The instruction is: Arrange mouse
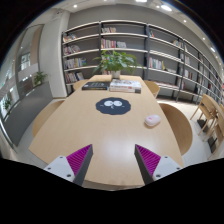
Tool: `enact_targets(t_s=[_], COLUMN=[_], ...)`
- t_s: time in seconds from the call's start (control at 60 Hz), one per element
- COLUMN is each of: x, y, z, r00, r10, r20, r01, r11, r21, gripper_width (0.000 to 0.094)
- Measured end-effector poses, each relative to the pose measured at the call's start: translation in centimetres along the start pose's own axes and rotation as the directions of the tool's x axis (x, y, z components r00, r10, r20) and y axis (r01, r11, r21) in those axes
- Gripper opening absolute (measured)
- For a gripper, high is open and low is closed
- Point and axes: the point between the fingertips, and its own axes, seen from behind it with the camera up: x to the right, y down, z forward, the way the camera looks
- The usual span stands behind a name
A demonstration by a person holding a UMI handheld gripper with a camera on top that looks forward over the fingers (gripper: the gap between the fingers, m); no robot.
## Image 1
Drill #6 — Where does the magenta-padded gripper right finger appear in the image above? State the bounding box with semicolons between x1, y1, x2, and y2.
134;143;183;186

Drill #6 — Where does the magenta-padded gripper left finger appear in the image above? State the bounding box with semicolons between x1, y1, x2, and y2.
43;143;94;187

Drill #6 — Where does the pink computer mouse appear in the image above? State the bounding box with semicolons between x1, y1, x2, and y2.
144;114;162;127

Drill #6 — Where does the dark cartoon-face mouse pad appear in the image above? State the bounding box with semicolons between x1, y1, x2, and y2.
95;97;132;116

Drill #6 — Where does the round-backed wooden chair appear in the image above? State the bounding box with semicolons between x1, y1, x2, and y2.
31;99;66;138
72;79;90;92
143;79;161;99
158;102;194;157

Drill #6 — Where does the white book with orange spine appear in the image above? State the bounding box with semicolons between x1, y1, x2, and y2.
109;86;142;94

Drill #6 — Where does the black book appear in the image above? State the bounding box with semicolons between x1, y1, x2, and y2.
81;81;110;91

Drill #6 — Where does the small green floor plant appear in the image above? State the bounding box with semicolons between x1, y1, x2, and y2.
33;70;49;87

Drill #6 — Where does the green potted plant white pot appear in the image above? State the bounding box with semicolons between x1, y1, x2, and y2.
92;49;143;80

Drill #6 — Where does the grey shelf unit with books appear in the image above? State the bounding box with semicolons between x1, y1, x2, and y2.
60;19;224;105

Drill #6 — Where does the group of ceiling lights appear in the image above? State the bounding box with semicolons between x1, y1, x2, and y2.
71;0;218;53

